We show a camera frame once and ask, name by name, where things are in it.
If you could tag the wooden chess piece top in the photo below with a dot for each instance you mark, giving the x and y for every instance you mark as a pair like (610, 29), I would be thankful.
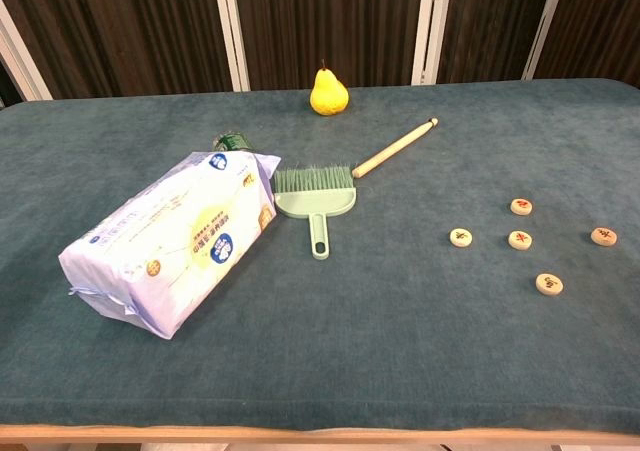
(521, 206)

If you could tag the wooden chess piece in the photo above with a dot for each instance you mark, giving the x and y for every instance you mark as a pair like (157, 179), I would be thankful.
(520, 240)
(521, 206)
(603, 236)
(549, 284)
(461, 237)

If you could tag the wooden chess piece bottom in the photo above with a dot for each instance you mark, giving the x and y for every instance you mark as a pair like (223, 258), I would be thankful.
(549, 284)

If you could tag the mint green hand brush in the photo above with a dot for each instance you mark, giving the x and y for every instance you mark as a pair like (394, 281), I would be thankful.
(315, 203)

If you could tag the wooden stick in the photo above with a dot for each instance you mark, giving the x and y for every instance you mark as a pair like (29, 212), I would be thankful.
(395, 148)

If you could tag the green plastic bottle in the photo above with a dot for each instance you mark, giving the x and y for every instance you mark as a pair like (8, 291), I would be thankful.
(232, 142)

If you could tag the teal table cloth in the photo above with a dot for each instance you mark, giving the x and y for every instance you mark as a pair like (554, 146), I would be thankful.
(350, 321)

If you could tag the yellow pear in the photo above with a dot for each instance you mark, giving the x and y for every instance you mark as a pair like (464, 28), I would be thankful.
(327, 96)

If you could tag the white purple tissue pack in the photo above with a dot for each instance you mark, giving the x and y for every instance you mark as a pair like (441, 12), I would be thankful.
(175, 241)

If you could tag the dark slatted screen panel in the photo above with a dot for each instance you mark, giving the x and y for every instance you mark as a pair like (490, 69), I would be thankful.
(125, 31)
(600, 21)
(330, 21)
(490, 21)

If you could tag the wooden table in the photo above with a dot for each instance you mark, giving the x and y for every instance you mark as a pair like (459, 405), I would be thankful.
(320, 435)

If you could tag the white partition post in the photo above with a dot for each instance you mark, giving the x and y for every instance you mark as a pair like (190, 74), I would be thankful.
(430, 31)
(232, 36)
(542, 26)
(25, 56)

